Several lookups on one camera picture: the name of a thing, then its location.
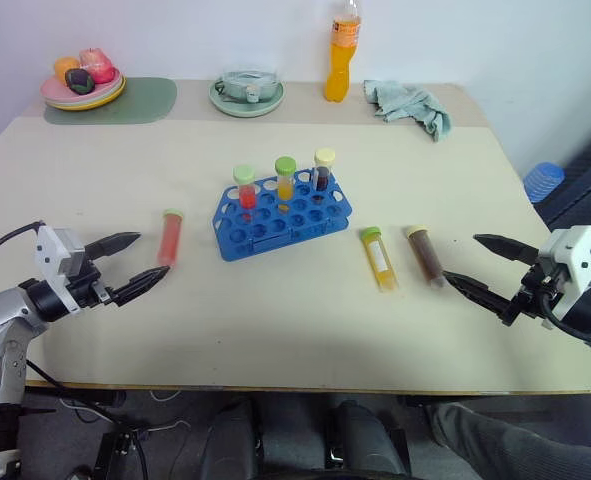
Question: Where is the orange drink plastic bottle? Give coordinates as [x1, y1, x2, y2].
[323, 0, 364, 104]

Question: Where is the orange liquid green-capped tube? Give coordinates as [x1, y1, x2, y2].
[274, 156, 297, 214]

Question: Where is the pink-red tube with green cap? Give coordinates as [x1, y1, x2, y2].
[155, 207, 186, 269]

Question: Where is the green placemat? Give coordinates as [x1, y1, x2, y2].
[43, 76, 179, 126]

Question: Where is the yellow plate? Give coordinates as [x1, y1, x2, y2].
[44, 78, 128, 112]

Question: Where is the white floor cable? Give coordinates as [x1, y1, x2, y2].
[147, 388, 192, 435]

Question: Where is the grey trouser leg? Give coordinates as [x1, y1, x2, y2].
[423, 402, 591, 480]

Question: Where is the black floor cable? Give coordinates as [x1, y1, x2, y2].
[24, 359, 146, 480]

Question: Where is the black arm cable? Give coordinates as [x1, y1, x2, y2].
[0, 221, 45, 277]
[537, 287, 591, 352]

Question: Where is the blue test tube rack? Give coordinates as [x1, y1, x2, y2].
[211, 168, 352, 263]

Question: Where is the pink plate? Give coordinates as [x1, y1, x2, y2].
[39, 67, 124, 104]

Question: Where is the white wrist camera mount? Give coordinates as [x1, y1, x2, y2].
[536, 224, 591, 322]
[33, 224, 85, 315]

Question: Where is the dark purple toy fruit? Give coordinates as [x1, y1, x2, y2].
[64, 68, 96, 95]

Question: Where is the orange toy fruit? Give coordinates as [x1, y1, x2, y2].
[53, 56, 82, 81]

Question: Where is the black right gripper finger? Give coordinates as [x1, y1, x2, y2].
[473, 233, 542, 264]
[441, 271, 515, 322]

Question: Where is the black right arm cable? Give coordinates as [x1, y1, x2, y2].
[537, 287, 591, 352]

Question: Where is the mint green plate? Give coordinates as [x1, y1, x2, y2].
[207, 77, 286, 119]

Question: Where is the pink toy peach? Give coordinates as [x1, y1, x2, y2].
[78, 47, 116, 85]

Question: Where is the teal crumpled cloth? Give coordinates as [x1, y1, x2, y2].
[362, 79, 454, 144]

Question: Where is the blue ribbed plastic container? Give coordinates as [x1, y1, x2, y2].
[523, 161, 566, 204]

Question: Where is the large cream table mat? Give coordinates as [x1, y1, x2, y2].
[0, 117, 591, 396]

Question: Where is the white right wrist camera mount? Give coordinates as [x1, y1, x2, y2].
[536, 224, 591, 322]

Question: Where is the brown tube with yellow cap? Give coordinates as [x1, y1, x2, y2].
[405, 224, 448, 290]

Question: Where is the black chair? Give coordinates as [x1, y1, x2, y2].
[532, 124, 591, 236]

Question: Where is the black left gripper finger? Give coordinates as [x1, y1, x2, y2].
[82, 231, 143, 262]
[108, 266, 172, 307]

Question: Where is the mint green cup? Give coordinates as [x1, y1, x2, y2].
[213, 68, 281, 104]

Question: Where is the yellow tube with green cap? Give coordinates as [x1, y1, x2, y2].
[359, 226, 400, 294]

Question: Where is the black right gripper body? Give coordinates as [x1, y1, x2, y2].
[498, 264, 567, 327]

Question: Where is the red liquid green-capped tube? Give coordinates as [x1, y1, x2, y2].
[232, 164, 260, 226]

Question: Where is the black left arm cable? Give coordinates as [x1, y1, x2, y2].
[0, 221, 45, 277]

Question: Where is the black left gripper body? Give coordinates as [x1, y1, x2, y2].
[67, 258, 122, 309]

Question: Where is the dark rounded shape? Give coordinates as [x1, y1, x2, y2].
[328, 399, 407, 477]

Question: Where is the dark liquid yellow-capped tube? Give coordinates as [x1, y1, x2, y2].
[313, 148, 337, 206]

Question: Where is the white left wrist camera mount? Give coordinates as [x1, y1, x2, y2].
[33, 224, 85, 315]

